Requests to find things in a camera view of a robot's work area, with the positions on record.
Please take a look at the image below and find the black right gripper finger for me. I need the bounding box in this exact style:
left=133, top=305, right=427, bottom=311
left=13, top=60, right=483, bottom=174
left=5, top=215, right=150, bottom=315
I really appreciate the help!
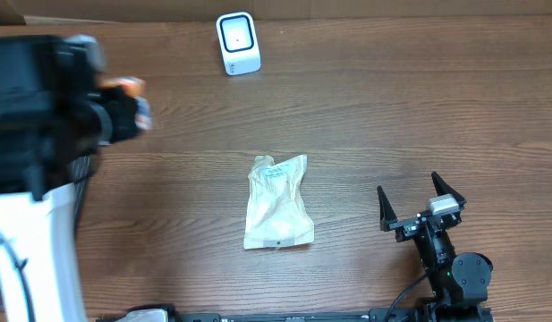
left=431, top=172, right=467, bottom=208
left=377, top=186, right=398, bottom=231

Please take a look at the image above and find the orange tissue pack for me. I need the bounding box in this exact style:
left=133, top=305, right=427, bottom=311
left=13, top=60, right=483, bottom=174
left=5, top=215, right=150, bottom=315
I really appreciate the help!
left=100, top=76, right=153, bottom=131

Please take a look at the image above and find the beige plastic pouch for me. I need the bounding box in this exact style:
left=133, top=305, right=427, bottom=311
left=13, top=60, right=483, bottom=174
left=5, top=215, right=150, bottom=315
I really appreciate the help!
left=243, top=155, right=315, bottom=250

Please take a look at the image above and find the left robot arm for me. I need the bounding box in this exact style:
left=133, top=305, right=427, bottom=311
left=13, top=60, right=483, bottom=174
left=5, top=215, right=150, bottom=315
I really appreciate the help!
left=0, top=35, right=147, bottom=321

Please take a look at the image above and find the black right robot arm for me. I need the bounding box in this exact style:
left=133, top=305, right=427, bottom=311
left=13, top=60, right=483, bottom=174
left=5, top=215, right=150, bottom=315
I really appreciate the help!
left=369, top=172, right=494, bottom=322

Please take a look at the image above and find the white barcode scanner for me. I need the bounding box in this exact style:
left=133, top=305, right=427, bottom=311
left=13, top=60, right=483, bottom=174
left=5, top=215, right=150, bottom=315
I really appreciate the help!
left=216, top=12, right=261, bottom=76

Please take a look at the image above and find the grey plastic mesh basket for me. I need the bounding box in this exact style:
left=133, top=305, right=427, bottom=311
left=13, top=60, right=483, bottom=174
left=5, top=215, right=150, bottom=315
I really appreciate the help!
left=69, top=157, right=93, bottom=230

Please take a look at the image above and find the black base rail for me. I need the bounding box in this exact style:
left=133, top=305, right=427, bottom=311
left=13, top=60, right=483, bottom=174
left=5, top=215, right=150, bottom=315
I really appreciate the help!
left=97, top=305, right=429, bottom=322

